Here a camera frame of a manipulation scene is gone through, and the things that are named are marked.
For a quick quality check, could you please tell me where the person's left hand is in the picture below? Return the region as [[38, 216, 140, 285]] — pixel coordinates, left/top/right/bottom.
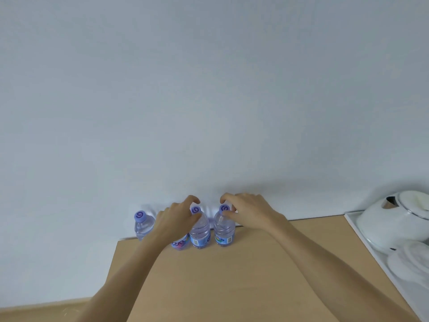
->
[[147, 195, 202, 252]]

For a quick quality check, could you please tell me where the person's right hand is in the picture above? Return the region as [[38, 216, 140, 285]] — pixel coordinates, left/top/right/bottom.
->
[[219, 193, 288, 234]]

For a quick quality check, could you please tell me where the clear water bottle blue label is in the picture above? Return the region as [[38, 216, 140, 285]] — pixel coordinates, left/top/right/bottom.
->
[[189, 206, 211, 249]]

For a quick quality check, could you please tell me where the clear water bottle colourful label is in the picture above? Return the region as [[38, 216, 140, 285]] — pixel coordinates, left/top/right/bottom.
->
[[214, 204, 236, 247]]

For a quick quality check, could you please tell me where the person's right forearm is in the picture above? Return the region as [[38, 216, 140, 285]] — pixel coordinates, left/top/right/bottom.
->
[[267, 216, 412, 322]]

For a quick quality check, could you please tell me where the person's left forearm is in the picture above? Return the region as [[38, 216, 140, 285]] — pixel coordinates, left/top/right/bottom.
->
[[74, 243, 174, 322]]

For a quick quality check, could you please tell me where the clear water bottle pink label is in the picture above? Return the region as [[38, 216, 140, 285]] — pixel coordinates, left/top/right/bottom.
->
[[170, 233, 190, 251]]

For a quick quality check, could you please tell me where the clear water bottle purple cap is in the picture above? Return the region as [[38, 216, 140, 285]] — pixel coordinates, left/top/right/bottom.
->
[[134, 210, 157, 241]]

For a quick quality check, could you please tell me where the white rectangular tray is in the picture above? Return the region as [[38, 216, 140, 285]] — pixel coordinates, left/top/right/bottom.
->
[[345, 210, 429, 322]]

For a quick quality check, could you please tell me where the white electric kettle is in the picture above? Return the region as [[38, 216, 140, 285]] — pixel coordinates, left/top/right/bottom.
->
[[356, 190, 429, 254]]

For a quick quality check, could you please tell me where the white round lid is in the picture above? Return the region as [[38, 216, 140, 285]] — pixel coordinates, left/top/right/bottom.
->
[[404, 241, 429, 271], [387, 250, 429, 283]]

